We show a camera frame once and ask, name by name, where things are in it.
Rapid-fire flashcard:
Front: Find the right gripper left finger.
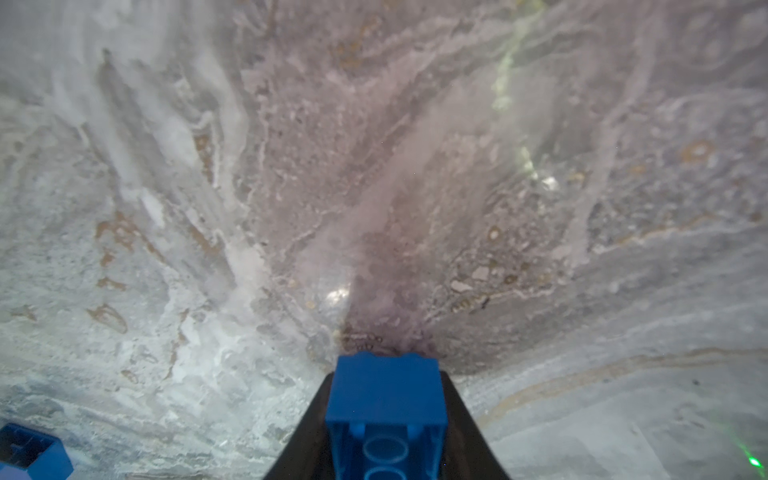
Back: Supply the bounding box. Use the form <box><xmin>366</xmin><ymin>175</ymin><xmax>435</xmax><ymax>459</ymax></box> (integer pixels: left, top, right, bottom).
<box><xmin>264</xmin><ymin>373</ymin><xmax>334</xmax><ymax>480</ymax></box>

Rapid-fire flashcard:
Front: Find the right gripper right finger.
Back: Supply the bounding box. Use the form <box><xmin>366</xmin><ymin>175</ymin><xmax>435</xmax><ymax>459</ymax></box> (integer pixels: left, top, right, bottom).
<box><xmin>440</xmin><ymin>371</ymin><xmax>511</xmax><ymax>480</ymax></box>

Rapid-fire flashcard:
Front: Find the blue lego brick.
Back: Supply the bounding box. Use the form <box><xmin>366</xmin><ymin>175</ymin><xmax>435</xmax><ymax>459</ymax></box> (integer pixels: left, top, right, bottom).
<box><xmin>325</xmin><ymin>352</ymin><xmax>448</xmax><ymax>479</ymax></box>
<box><xmin>1</xmin><ymin>423</ymin><xmax>74</xmax><ymax>480</ymax></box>

